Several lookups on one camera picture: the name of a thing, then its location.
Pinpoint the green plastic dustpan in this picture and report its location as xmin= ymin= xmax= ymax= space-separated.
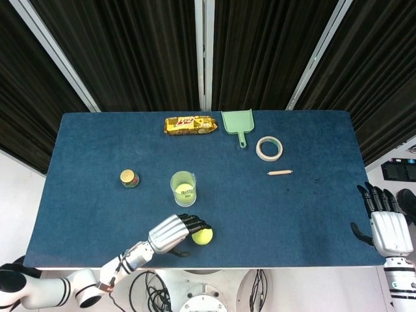
xmin=220 ymin=109 xmax=255 ymax=150

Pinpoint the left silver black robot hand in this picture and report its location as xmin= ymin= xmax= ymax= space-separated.
xmin=148 ymin=213 xmax=214 ymax=257

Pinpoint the small jar with gold lid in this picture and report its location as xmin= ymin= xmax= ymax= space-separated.
xmin=119 ymin=168 xmax=140 ymax=189

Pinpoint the yellow tennis ball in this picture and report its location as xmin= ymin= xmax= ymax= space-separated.
xmin=191 ymin=228 xmax=215 ymax=246
xmin=174 ymin=183 xmax=195 ymax=205

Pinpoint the black electronic device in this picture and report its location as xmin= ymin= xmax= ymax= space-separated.
xmin=381 ymin=157 xmax=416 ymax=182

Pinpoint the yellow snack packet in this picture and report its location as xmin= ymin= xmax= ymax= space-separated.
xmin=163 ymin=116 xmax=218 ymax=137

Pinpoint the clear green plastic cup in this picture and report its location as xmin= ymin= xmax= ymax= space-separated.
xmin=170 ymin=171 xmax=198 ymax=207

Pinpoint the black cable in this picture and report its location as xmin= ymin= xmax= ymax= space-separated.
xmin=249 ymin=268 xmax=271 ymax=312
xmin=129 ymin=269 xmax=175 ymax=312

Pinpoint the cream masking tape roll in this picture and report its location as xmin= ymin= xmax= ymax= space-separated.
xmin=255 ymin=136 xmax=283 ymax=162

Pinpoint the blue velvet table cloth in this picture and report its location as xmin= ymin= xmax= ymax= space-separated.
xmin=28 ymin=110 xmax=386 ymax=269

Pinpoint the white frame post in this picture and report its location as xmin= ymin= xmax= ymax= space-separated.
xmin=194 ymin=0 xmax=214 ymax=111
xmin=286 ymin=0 xmax=349 ymax=111
xmin=8 ymin=0 xmax=100 ymax=113

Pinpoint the black pleated curtain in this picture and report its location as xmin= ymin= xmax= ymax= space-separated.
xmin=294 ymin=0 xmax=416 ymax=170
xmin=211 ymin=0 xmax=339 ymax=111
xmin=29 ymin=0 xmax=201 ymax=113
xmin=0 ymin=0 xmax=90 ymax=175

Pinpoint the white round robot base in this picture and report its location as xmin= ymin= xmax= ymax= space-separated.
xmin=155 ymin=268 xmax=248 ymax=312

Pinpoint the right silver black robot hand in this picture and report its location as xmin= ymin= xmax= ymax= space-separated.
xmin=350 ymin=181 xmax=413 ymax=259

